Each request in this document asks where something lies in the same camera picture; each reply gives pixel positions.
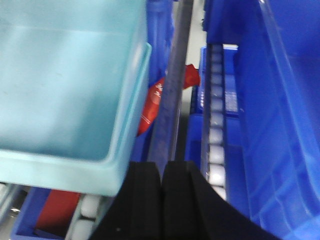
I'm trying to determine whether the light cyan plastic bin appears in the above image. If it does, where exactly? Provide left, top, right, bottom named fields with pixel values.
left=0, top=0, right=152, bottom=196

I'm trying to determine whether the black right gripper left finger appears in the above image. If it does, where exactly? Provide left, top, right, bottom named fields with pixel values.
left=90, top=162, right=163, bottom=240

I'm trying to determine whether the steel divider bar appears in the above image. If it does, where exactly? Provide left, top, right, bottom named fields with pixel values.
left=147, top=0, right=194, bottom=171

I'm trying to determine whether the red packet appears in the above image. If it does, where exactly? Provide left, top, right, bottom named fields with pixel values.
left=137, top=64, right=201, bottom=136

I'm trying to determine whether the white roller track right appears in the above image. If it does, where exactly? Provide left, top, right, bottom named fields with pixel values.
left=200, top=44, right=238, bottom=200

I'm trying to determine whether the blue bin upper right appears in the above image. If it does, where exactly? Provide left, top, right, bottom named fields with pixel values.
left=204, top=0, right=320, bottom=240

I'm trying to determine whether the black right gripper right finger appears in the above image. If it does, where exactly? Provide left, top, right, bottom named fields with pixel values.
left=162, top=161, right=277, bottom=240

